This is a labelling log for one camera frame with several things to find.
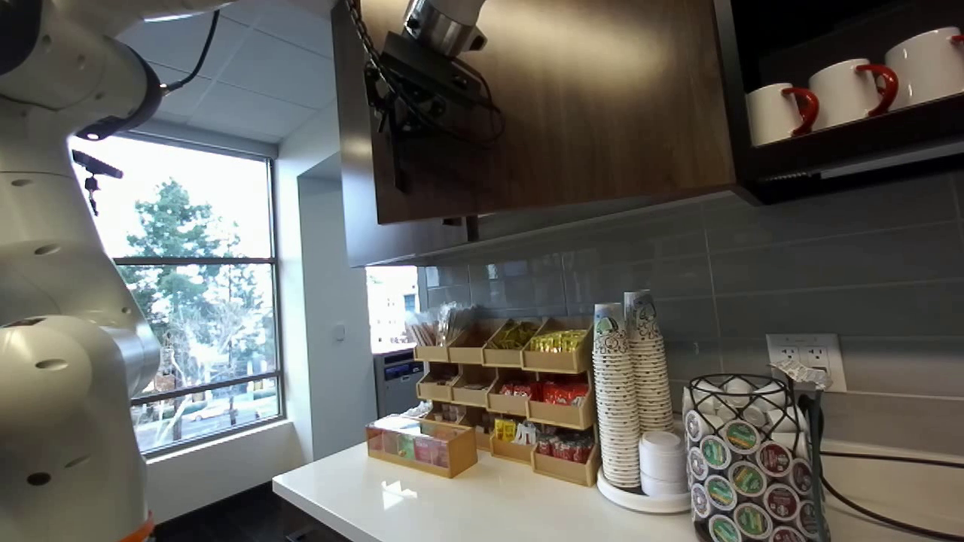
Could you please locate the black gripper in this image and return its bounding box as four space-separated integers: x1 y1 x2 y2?
367 0 497 135

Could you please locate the wire coffee pod holder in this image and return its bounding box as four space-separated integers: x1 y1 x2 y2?
681 372 828 542

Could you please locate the stack of paper cups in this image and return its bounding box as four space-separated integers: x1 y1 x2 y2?
593 302 638 487

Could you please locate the low wooden tea box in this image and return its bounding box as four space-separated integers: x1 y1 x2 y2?
366 417 476 478

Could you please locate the left white red mug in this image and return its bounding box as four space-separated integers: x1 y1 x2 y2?
744 80 820 147

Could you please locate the stack of white lids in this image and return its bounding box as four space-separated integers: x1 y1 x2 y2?
638 432 686 496

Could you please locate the walnut cupboard door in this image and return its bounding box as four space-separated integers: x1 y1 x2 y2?
342 197 719 265
331 0 736 222

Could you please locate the white red mug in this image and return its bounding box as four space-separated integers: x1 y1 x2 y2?
886 26 964 109
810 56 898 129
744 80 820 147

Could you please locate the white wall power outlet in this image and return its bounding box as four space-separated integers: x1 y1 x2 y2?
766 334 846 393

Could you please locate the black power cable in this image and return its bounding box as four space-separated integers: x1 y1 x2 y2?
793 380 964 542

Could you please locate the right white red mug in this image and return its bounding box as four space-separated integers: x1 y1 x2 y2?
886 26 964 109

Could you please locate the black open shelf unit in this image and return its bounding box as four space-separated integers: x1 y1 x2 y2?
714 0 964 206

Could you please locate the middle white red mug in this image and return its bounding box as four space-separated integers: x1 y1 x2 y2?
810 56 898 129

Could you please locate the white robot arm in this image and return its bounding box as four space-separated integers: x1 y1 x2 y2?
0 0 231 542

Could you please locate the wooden tiered tea organizer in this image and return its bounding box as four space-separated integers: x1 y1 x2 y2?
414 315 596 486

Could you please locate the white round cup tray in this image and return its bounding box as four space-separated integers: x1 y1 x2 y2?
596 472 690 515

